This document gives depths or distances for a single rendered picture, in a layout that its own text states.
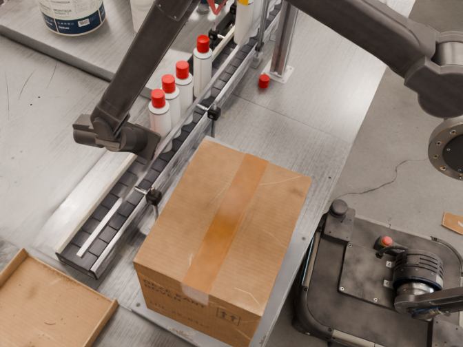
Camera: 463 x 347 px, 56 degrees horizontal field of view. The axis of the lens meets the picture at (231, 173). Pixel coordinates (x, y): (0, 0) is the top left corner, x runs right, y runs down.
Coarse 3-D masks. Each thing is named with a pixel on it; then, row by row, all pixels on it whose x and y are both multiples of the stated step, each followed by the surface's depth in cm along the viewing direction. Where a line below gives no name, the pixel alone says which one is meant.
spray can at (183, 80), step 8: (176, 64) 108; (184, 64) 108; (176, 72) 109; (184, 72) 108; (176, 80) 110; (184, 80) 110; (192, 80) 112; (184, 88) 111; (192, 88) 114; (184, 96) 114; (192, 96) 117; (184, 104) 116; (184, 112) 119
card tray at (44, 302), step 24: (24, 264) 103; (0, 288) 99; (24, 288) 99; (48, 288) 100; (72, 288) 100; (0, 312) 96; (24, 312) 97; (48, 312) 97; (72, 312) 97; (96, 312) 98; (0, 336) 93; (24, 336) 94; (48, 336) 94; (72, 336) 94; (96, 336) 94
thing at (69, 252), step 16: (272, 16) 154; (224, 48) 143; (240, 64) 142; (224, 80) 135; (192, 128) 123; (176, 144) 120; (144, 160) 116; (160, 160) 116; (128, 176) 113; (112, 192) 110; (96, 208) 107; (128, 208) 108; (96, 224) 105; (112, 224) 105; (80, 240) 102; (96, 240) 102; (64, 256) 100; (96, 256) 101
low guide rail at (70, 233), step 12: (228, 36) 141; (216, 48) 137; (132, 156) 112; (120, 168) 110; (108, 180) 108; (108, 192) 108; (96, 204) 105; (84, 216) 102; (72, 228) 100; (60, 240) 98; (60, 252) 98
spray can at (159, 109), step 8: (152, 96) 101; (160, 96) 101; (152, 104) 104; (160, 104) 103; (168, 104) 106; (152, 112) 104; (160, 112) 104; (168, 112) 106; (152, 120) 107; (160, 120) 106; (168, 120) 108; (152, 128) 110; (160, 128) 109; (168, 128) 110; (160, 144) 114
